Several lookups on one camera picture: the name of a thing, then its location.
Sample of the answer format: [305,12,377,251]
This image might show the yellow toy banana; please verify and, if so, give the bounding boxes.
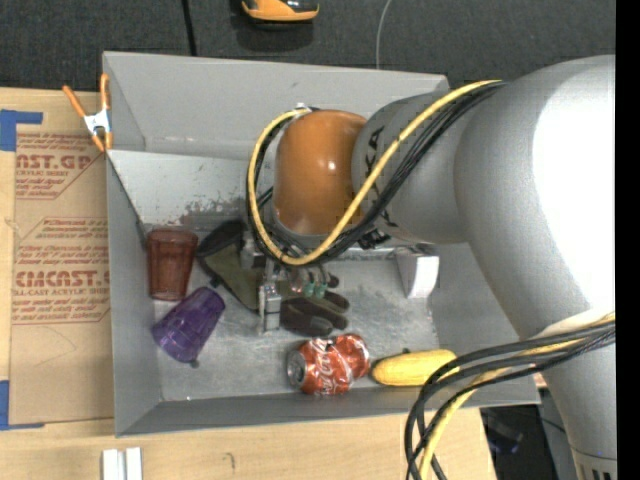
[370,348,459,388]

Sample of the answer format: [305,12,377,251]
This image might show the red-brown clear plastic cup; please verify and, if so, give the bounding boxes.
[145,227,200,302]

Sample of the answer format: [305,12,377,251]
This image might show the grey metal bin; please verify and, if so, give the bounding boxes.
[101,51,544,438]

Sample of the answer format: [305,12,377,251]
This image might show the crushed red soda can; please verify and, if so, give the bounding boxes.
[285,333,373,398]

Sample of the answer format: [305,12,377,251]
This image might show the purple clear plastic cup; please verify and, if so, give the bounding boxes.
[151,286,227,365]

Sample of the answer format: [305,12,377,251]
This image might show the brown cardboard board red print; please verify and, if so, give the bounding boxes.
[0,86,117,430]

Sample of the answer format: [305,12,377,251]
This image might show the white box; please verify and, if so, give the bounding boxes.
[396,252,442,300]

